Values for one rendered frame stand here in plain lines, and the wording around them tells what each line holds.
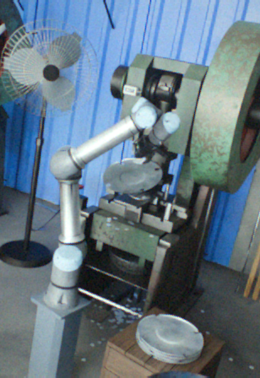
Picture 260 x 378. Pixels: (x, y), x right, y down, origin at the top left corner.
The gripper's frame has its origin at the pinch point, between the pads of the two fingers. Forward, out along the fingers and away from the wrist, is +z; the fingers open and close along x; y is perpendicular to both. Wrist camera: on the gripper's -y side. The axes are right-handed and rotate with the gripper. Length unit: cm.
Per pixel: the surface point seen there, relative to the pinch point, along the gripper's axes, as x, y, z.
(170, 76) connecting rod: -46, -24, -8
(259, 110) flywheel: -14, -52, -31
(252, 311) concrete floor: 62, -117, 84
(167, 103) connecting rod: -35.9, -24.6, 1.0
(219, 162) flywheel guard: 11.0, -26.1, -22.9
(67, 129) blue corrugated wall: -119, -35, 163
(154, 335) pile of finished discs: 75, -1, 17
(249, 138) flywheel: -19, -73, 0
